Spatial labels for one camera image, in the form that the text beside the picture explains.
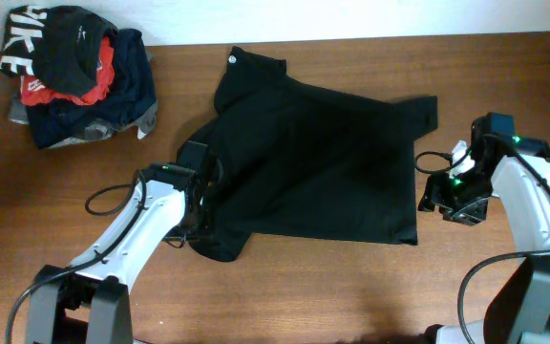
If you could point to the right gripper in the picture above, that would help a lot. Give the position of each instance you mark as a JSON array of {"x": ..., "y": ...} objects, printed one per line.
[{"x": 433, "y": 193}]

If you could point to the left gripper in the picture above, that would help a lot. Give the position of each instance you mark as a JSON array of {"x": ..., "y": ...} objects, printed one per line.
[{"x": 181, "y": 235}]

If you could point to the black t-shirt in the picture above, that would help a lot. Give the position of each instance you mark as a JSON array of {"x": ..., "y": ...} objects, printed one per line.
[{"x": 299, "y": 160}]

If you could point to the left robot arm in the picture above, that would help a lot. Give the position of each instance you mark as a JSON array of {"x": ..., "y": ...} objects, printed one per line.
[{"x": 89, "y": 300}]

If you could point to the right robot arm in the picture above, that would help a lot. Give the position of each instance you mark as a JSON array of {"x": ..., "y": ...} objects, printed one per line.
[{"x": 499, "y": 164}]

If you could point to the navy blue shirt in pile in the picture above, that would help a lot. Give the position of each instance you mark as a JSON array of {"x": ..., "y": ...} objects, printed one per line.
[{"x": 131, "y": 101}]

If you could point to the grey shirt under pile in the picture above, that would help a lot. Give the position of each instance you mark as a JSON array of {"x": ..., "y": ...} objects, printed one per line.
[{"x": 124, "y": 97}]

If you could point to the black Nike shirt on pile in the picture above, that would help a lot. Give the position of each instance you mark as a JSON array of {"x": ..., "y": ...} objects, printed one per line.
[{"x": 59, "y": 46}]

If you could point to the red shirt in pile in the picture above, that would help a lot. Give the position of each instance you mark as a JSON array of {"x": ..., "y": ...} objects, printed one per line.
[{"x": 34, "y": 92}]

